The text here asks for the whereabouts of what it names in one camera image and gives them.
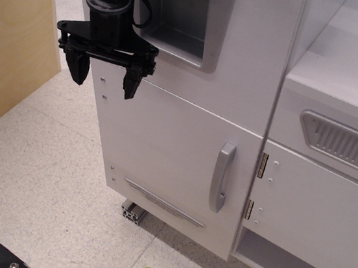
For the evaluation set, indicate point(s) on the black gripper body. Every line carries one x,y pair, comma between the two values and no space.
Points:
111,39

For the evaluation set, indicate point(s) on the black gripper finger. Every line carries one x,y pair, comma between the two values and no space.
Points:
131,81
78,64

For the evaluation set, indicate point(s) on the white fridge door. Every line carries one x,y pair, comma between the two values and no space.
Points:
170,146

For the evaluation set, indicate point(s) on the silver fridge door handle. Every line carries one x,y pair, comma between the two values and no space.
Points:
223,162

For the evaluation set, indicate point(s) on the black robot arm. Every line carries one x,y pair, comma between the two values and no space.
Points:
117,8

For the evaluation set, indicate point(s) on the white toy fridge cabinet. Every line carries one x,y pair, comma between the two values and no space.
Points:
227,57

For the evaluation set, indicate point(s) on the plywood board panel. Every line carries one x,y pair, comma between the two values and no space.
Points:
28,52

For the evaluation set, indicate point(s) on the silver emblem on door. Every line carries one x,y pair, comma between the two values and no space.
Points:
161,203

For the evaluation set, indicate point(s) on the upper brass hinge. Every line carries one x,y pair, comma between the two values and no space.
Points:
262,165

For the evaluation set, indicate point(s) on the brass hinge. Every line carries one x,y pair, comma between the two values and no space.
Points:
262,165
249,209

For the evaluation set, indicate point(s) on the lower brass hinge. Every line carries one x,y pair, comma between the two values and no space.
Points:
249,209

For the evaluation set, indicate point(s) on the white toy kitchen counter unit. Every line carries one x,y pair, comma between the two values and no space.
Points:
317,118

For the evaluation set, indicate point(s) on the white oven cabinet door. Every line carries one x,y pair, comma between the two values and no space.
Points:
306,209

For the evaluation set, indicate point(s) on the aluminium extrusion rail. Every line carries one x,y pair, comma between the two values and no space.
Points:
133,212

